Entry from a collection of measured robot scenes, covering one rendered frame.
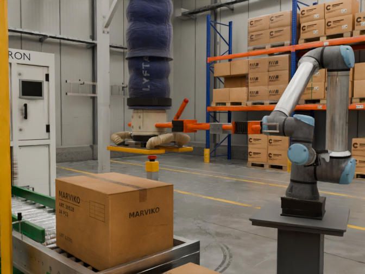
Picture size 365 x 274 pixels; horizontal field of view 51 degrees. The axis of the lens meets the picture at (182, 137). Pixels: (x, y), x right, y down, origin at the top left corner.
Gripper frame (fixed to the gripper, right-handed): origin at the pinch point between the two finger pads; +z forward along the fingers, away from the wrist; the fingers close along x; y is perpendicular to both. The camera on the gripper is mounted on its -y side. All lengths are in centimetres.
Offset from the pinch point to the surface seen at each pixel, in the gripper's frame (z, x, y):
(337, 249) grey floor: 209, -38, 84
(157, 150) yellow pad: -60, -57, -5
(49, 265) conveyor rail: -67, -126, 47
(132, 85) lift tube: -61, -69, -39
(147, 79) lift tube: -59, -61, -40
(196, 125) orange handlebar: -59, -36, -14
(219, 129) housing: -62, -24, -10
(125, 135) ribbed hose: -47, -86, -18
